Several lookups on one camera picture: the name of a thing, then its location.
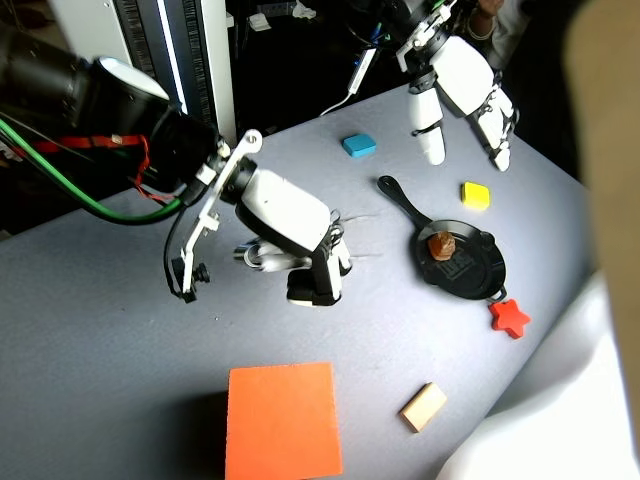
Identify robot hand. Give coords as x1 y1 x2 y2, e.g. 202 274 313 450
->
233 168 354 308
405 34 520 173

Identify metal tongs with white tape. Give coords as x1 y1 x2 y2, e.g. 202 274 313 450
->
233 212 385 275

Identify brown food piece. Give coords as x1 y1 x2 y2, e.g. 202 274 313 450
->
426 230 457 262

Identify black cast-iron skillet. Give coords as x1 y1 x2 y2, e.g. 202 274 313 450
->
376 174 509 302

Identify person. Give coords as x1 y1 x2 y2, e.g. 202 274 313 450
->
467 0 531 71

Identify blue block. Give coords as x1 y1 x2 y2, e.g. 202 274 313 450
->
341 132 378 159

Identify yellow block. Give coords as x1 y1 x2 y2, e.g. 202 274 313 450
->
460 181 492 211

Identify white and black column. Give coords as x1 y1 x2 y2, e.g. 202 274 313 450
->
49 0 237 144

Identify large orange block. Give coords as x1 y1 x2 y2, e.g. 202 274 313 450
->
224 362 345 480

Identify beige wooden block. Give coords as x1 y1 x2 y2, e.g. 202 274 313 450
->
398 381 449 434

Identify red star block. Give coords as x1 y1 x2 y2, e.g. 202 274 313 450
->
488 298 532 340

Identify grey table cloth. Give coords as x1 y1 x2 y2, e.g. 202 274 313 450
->
0 74 604 480

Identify white blurred shell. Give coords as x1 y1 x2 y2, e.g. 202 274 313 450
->
437 272 640 480

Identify white power strip with cable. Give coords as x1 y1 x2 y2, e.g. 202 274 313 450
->
319 47 377 117

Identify beige blurred post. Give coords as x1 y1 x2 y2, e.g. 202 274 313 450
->
564 0 640 431

